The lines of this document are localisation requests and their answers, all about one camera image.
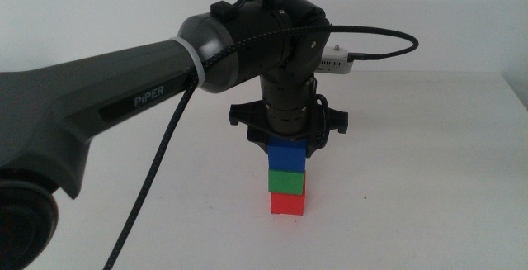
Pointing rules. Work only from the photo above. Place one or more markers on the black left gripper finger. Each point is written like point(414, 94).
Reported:
point(317, 146)
point(257, 141)

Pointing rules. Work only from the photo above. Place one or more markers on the blue cube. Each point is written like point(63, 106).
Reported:
point(286, 156)

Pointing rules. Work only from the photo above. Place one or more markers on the green cube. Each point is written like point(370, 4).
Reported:
point(286, 182)

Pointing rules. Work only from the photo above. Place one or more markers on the red cube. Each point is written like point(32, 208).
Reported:
point(287, 205)

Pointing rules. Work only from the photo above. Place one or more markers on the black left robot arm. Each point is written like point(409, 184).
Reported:
point(82, 92)

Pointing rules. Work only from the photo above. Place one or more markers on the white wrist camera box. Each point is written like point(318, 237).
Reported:
point(336, 61)

